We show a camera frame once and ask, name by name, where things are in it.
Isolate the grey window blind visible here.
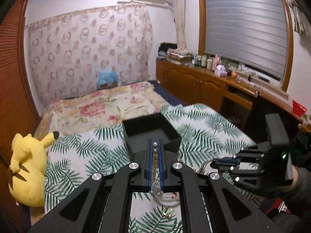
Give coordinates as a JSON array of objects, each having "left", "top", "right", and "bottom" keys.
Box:
[{"left": 204, "top": 0, "right": 287, "bottom": 80}]

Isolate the black square jewelry box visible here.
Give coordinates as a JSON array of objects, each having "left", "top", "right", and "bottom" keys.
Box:
[{"left": 122, "top": 113, "right": 182, "bottom": 158}]

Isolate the pink floral sheer curtain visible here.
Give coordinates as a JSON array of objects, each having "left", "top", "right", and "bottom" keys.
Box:
[{"left": 27, "top": 3, "right": 153, "bottom": 106}]

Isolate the floral bed quilt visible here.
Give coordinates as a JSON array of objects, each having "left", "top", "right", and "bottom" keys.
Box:
[{"left": 34, "top": 81, "right": 168, "bottom": 140}]

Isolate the wooden sideboard cabinet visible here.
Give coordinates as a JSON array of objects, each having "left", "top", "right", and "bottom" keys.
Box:
[{"left": 156, "top": 60, "right": 303, "bottom": 128}]

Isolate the white pearl necklace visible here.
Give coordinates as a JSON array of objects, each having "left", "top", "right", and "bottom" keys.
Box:
[{"left": 150, "top": 143, "right": 180, "bottom": 208}]

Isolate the brown louvered wardrobe door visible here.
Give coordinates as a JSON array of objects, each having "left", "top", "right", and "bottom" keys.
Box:
[{"left": 1, "top": 0, "right": 39, "bottom": 232}]

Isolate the blue plush toy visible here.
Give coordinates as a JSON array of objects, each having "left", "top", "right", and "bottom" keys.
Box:
[{"left": 96, "top": 66, "right": 119, "bottom": 88}]

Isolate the pink bottle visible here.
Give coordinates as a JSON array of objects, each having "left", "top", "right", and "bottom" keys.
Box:
[{"left": 211, "top": 55, "right": 220, "bottom": 71}]

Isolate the stack of folded clothes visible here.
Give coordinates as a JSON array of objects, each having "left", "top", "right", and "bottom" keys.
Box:
[{"left": 156, "top": 42, "right": 193, "bottom": 64}]

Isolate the pink tissue box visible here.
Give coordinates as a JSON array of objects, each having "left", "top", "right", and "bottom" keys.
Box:
[{"left": 215, "top": 64, "right": 228, "bottom": 77}]

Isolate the palm leaf print cloth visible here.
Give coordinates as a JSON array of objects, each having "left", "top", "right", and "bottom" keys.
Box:
[{"left": 44, "top": 104, "right": 253, "bottom": 232}]

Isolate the red mesh basket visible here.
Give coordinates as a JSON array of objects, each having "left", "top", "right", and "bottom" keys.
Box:
[{"left": 292, "top": 100, "right": 307, "bottom": 117}]

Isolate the gold ring with pearl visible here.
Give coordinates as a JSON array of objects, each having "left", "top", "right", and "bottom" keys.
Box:
[{"left": 162, "top": 207, "right": 175, "bottom": 219}]

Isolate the yellow Pikachu plush toy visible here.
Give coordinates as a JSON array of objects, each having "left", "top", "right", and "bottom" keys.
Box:
[{"left": 7, "top": 131, "right": 59, "bottom": 207}]

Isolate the tied cream curtain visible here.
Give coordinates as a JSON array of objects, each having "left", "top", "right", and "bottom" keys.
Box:
[{"left": 172, "top": 0, "right": 186, "bottom": 49}]

